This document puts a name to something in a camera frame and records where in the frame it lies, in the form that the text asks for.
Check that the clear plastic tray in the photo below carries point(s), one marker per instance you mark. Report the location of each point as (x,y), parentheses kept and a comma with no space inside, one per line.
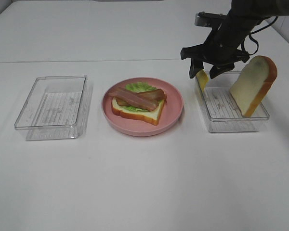
(55,109)
(220,111)

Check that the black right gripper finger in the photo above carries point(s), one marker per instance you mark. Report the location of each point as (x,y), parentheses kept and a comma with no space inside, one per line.
(195,67)
(218,70)

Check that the green lettuce leaf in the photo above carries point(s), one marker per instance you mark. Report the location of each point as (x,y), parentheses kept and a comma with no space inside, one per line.
(136,87)

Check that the left clear plastic tray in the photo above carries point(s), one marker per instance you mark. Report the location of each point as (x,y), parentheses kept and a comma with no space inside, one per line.
(55,109)

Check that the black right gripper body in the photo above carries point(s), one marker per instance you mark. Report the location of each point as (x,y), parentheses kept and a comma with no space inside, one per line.
(221,45)

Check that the right clear plastic tray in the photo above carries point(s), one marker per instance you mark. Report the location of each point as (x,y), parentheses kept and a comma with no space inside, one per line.
(220,111)

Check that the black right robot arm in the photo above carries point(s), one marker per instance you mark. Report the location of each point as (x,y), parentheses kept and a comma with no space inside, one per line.
(257,11)

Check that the pink round plate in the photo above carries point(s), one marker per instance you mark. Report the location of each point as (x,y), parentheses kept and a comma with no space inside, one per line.
(169,116)

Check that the brown bacon strip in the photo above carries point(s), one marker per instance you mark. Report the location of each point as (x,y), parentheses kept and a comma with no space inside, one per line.
(157,95)

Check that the yellow cheese slice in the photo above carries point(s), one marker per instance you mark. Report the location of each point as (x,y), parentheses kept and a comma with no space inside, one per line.
(202,79)

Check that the bread slice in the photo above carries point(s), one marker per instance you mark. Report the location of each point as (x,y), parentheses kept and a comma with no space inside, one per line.
(129,112)
(253,83)

